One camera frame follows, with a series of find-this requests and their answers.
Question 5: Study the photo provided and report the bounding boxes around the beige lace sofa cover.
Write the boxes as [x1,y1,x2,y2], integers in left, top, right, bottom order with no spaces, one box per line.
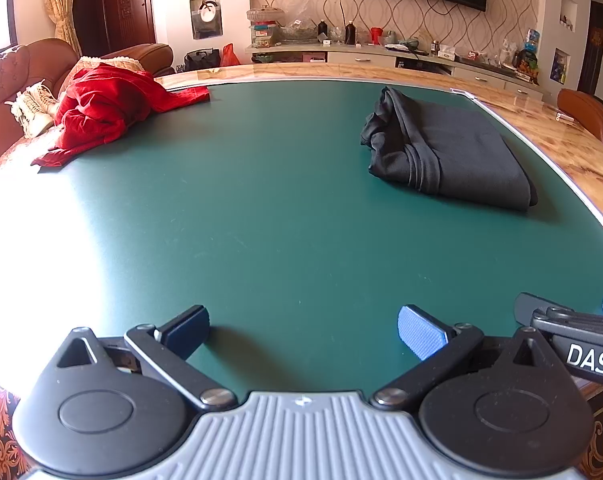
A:
[71,56,147,78]

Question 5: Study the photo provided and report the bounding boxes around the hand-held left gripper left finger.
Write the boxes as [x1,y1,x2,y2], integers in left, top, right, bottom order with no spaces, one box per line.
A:
[56,305,237,409]

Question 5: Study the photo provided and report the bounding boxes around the white lace-up shoes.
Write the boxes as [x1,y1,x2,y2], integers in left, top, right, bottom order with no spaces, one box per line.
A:
[5,81,61,139]

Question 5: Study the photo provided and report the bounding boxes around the red garment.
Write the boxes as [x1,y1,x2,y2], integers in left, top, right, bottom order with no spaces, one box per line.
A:
[31,64,211,168]

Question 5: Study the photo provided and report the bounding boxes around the silver framed wall picture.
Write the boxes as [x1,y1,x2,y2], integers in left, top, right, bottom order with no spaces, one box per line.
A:
[190,0,222,40]

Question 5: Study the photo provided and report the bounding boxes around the black bag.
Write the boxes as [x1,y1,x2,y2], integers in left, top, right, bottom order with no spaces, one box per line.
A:
[182,48,221,73]

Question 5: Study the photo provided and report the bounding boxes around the dark wooden door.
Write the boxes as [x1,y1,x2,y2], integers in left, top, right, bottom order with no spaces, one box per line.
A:
[578,1,603,96]
[74,0,157,56]

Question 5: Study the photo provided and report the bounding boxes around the brown leather sofa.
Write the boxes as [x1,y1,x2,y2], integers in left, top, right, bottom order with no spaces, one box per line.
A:
[0,37,174,168]

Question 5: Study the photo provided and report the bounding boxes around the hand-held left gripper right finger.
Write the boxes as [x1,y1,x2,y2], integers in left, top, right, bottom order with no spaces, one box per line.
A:
[371,305,557,408]

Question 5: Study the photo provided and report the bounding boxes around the black pants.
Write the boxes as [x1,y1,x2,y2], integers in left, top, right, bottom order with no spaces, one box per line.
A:
[360,86,539,212]

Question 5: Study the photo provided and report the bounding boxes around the brown leather armchair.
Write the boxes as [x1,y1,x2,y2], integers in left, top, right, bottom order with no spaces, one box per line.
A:
[556,89,603,151]

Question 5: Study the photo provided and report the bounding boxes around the pale TV cabinet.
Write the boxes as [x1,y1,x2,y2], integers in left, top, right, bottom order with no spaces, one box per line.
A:
[245,40,549,103]

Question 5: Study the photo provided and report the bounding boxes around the gold curtain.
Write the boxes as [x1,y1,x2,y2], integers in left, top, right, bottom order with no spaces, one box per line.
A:
[45,0,82,56]

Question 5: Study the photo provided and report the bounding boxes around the glass lidded bowl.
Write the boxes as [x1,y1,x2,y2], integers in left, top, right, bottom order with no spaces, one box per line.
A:
[246,5,285,27]

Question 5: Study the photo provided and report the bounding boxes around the green board with metal frame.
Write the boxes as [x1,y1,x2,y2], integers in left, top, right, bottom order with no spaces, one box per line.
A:
[0,77,603,401]

